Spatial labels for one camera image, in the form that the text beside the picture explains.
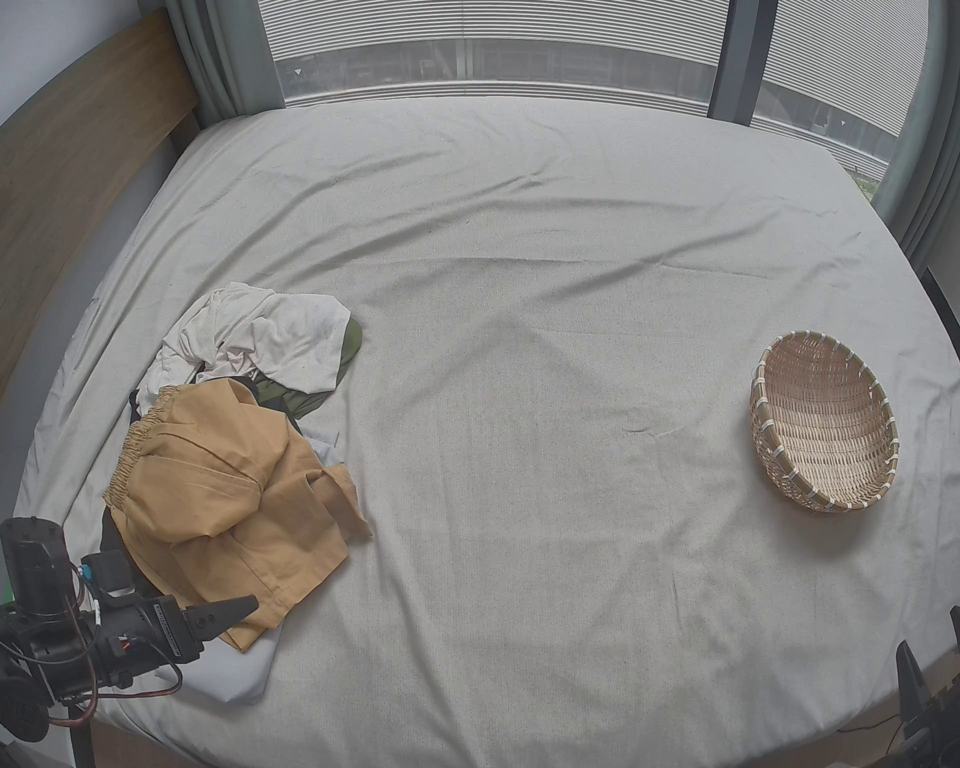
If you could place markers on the window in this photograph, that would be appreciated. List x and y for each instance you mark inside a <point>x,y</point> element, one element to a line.
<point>525,45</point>

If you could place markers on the black garment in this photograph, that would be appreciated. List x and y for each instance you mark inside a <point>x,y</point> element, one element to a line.
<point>112,547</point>

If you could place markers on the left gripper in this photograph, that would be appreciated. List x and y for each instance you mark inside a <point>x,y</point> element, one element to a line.
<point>135,634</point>

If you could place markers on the pale grey garment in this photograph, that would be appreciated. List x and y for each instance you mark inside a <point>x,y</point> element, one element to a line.
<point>225,675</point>

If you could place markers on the white garment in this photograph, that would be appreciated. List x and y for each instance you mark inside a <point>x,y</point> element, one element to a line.
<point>285,337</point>

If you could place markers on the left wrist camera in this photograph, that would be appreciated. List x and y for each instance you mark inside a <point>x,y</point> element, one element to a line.
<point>109,574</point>

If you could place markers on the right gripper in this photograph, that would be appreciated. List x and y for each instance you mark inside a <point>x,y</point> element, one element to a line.
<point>941,739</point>

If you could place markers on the blue-green curtain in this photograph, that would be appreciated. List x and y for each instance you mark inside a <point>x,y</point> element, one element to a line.
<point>930,150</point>
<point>217,52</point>

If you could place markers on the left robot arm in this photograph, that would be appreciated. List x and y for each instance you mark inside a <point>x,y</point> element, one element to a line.
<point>34,562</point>

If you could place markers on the green garment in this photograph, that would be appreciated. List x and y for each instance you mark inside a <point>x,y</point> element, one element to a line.
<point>351,341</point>

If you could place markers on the tan shorts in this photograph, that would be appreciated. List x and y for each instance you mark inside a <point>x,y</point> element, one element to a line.
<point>225,510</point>

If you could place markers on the round woven basket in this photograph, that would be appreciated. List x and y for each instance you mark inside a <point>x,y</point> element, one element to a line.
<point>825,420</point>

